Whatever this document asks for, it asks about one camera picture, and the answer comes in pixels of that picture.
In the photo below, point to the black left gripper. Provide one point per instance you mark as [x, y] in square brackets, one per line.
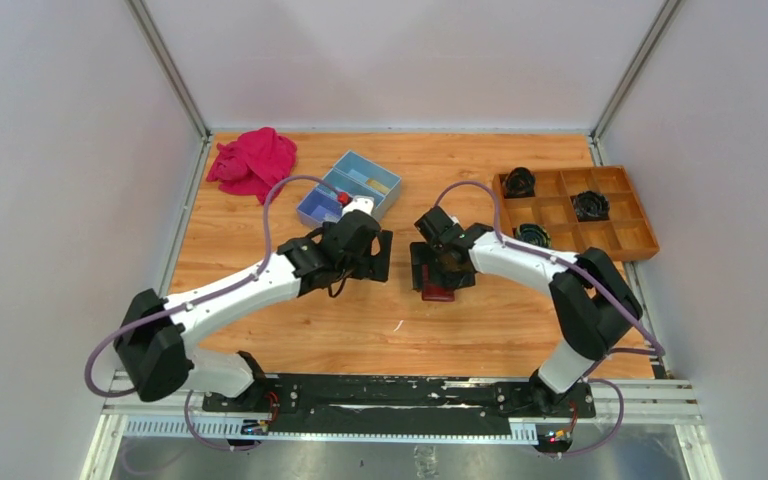
[379, 255]

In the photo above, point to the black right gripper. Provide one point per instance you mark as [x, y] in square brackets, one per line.
[433, 266]

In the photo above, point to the red leather card holder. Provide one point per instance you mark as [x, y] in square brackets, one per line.
[434, 286]

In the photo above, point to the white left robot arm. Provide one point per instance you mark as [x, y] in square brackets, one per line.
[159, 345]

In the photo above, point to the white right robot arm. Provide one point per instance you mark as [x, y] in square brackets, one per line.
[594, 305]

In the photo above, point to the gold card in box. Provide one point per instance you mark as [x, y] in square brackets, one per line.
[377, 186]

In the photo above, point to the blue compartment organizer box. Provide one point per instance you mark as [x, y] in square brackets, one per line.
[348, 175]

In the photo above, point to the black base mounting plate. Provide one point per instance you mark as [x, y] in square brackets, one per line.
[401, 405]

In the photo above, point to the crumpled pink cloth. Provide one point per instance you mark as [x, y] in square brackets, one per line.
[253, 163]

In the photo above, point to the wooden compartment tray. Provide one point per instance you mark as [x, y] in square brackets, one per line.
[626, 236]

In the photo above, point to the aluminium frame rail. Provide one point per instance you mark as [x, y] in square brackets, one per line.
[618, 403]

